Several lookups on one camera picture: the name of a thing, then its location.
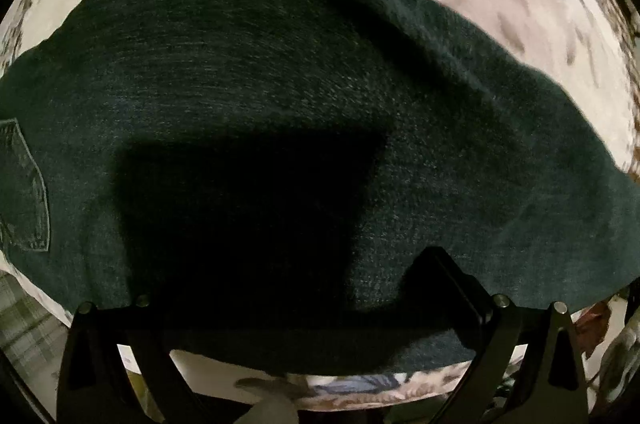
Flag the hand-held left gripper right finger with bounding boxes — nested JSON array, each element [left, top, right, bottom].
[[400, 247, 594, 424]]

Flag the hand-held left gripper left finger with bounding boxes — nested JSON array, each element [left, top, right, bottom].
[[56, 295, 217, 424]]

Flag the dark denim pants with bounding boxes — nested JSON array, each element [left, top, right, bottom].
[[0, 0, 640, 377]]

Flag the plaid cloth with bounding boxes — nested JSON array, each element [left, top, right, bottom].
[[0, 271, 71, 385]]

